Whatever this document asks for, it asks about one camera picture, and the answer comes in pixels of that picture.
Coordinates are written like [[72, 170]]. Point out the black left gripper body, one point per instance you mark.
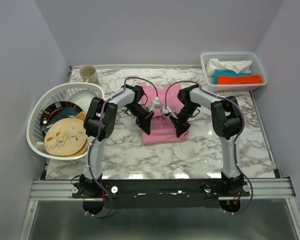
[[132, 105]]

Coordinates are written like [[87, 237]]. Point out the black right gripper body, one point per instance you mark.
[[187, 111]]

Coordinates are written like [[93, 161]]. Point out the pink t shirt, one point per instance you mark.
[[162, 130]]

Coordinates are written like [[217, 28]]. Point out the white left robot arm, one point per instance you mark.
[[99, 124]]

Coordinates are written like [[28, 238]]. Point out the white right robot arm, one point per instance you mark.
[[227, 122]]

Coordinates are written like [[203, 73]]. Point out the teal folded t shirt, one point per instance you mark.
[[225, 73]]

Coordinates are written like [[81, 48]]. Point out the tan scalloped dish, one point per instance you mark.
[[80, 117]]

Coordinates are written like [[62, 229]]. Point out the white ceramic bowl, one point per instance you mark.
[[82, 97]]

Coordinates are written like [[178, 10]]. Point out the beige ceramic mug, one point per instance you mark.
[[88, 74]]

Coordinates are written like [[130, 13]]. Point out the white plastic mesh basket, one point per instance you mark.
[[256, 69]]

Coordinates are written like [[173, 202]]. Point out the teal ceramic plate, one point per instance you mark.
[[67, 112]]

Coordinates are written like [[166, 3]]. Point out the beige bird pattern plate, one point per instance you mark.
[[65, 138]]

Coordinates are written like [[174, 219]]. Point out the white folded t shirt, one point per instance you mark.
[[233, 66]]

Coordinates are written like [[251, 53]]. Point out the orange folded t shirt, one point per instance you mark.
[[239, 80]]

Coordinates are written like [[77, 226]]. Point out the dark striped rim plate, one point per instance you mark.
[[51, 110]]

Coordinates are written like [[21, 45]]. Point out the white oval dish basket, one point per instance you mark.
[[34, 135]]

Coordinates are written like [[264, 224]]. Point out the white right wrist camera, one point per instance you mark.
[[167, 112]]

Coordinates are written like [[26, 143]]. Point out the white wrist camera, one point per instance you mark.
[[155, 104], [167, 112]]

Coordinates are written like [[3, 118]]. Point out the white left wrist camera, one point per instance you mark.
[[155, 104]]

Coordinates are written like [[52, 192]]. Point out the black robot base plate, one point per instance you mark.
[[161, 193]]

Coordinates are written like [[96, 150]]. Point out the aluminium frame rail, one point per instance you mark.
[[61, 190]]

